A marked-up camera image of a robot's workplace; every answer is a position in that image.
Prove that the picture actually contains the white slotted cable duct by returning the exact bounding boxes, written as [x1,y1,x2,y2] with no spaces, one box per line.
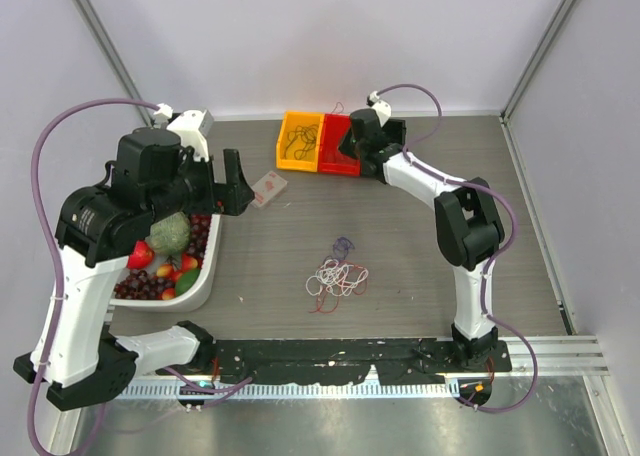
[118,378,459,401]

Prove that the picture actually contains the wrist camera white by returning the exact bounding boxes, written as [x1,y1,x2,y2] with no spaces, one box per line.
[167,110,214,161]
[367,91,392,127]

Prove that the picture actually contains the red wire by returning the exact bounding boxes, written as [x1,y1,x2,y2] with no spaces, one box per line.
[327,101,359,170]
[308,260,369,315]

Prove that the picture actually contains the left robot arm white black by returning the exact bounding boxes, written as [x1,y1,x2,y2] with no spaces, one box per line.
[13,128,254,411]

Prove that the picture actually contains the green melon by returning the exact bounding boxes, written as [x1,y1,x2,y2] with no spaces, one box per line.
[146,212,191,256]

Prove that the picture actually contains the white wire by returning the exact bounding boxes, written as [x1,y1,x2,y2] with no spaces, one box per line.
[304,257,370,297]

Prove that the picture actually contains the small red grape bunch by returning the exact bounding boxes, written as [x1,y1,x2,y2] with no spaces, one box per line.
[114,270,176,301]

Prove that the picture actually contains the aluminium frame rail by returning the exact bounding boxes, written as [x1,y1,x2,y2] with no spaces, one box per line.
[494,334,611,378]

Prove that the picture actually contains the red apple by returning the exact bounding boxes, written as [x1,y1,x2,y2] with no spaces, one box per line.
[126,240,155,270]

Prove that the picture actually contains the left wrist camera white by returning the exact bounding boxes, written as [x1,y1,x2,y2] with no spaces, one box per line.
[167,110,214,161]

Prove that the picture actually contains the black plastic bin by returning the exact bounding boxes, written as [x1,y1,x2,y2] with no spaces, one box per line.
[360,118,407,180]

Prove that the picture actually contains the small peach fruits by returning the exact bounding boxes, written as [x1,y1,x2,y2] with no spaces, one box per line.
[154,254,201,301]

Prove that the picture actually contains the yellow plastic bin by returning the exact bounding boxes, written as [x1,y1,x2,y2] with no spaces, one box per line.
[276,111,325,173]

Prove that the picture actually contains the playing card box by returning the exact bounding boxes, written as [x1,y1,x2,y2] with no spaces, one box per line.
[251,171,288,209]

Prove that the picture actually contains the white plastic basket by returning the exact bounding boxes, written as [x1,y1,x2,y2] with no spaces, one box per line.
[110,215,222,313]

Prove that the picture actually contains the red plastic bin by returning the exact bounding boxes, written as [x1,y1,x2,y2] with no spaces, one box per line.
[317,114,360,177]

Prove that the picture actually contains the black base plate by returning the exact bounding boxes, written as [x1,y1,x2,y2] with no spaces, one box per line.
[174,338,512,386]

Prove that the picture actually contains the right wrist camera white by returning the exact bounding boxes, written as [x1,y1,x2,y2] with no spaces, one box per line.
[367,91,392,127]

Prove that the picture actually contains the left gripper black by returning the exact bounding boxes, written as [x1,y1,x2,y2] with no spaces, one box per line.
[146,146,254,223]

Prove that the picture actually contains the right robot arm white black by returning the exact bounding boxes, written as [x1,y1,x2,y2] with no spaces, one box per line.
[339,108,504,371]

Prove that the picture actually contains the dark red grape bunch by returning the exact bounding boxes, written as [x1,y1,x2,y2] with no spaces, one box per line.
[186,214,212,262]

